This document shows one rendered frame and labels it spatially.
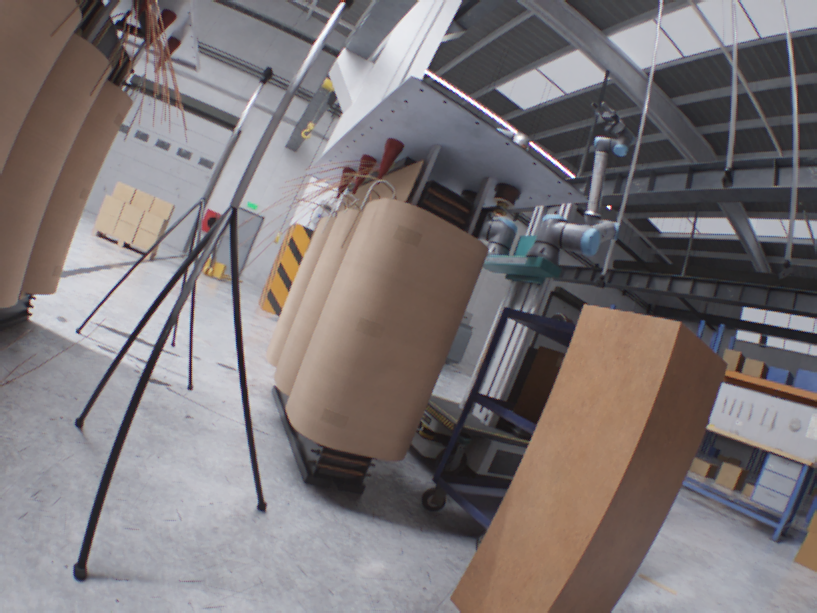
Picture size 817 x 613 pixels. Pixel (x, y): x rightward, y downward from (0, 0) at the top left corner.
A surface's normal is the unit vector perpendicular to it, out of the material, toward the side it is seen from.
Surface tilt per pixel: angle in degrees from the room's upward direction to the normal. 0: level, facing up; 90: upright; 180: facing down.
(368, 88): 90
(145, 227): 90
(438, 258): 90
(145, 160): 90
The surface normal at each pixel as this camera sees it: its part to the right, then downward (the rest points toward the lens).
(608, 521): 0.40, 0.13
